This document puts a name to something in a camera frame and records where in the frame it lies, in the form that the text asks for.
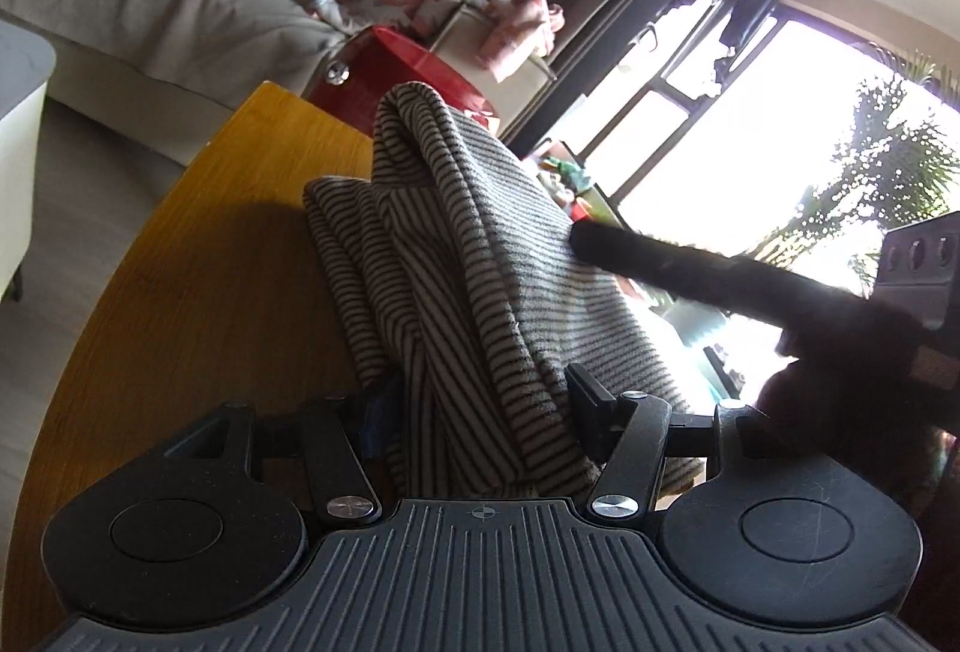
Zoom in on person's right hand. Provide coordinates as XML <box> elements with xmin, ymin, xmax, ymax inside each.
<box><xmin>756</xmin><ymin>328</ymin><xmax>960</xmax><ymax>512</ymax></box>

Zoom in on dark-framed window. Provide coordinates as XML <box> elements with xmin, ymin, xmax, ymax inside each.
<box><xmin>551</xmin><ymin>0</ymin><xmax>960</xmax><ymax>353</ymax></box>

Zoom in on red round stool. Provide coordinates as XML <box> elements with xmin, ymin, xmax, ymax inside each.
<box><xmin>308</xmin><ymin>25</ymin><xmax>500</xmax><ymax>136</ymax></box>

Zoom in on green toy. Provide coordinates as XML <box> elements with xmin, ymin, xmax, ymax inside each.
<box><xmin>558</xmin><ymin>160</ymin><xmax>594</xmax><ymax>196</ymax></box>

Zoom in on potted bamboo plant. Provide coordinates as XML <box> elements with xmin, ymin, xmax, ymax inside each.
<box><xmin>666</xmin><ymin>47</ymin><xmax>960</xmax><ymax>351</ymax></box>

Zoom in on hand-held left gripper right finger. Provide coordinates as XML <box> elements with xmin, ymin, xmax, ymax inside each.
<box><xmin>566</xmin><ymin>363</ymin><xmax>775</xmax><ymax>534</ymax></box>

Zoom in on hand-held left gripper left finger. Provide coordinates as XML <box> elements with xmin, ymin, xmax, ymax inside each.
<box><xmin>161</xmin><ymin>382</ymin><xmax>402</xmax><ymax>531</ymax></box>

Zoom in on white side table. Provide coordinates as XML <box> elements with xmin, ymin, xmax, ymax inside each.
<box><xmin>0</xmin><ymin>17</ymin><xmax>60</xmax><ymax>302</ymax></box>

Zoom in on grey striped pants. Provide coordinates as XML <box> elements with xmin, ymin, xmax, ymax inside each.
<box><xmin>302</xmin><ymin>83</ymin><xmax>706</xmax><ymax>500</ymax></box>

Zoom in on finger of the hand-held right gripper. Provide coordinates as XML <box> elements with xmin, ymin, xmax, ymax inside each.
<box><xmin>568</xmin><ymin>220</ymin><xmax>872</xmax><ymax>332</ymax></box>

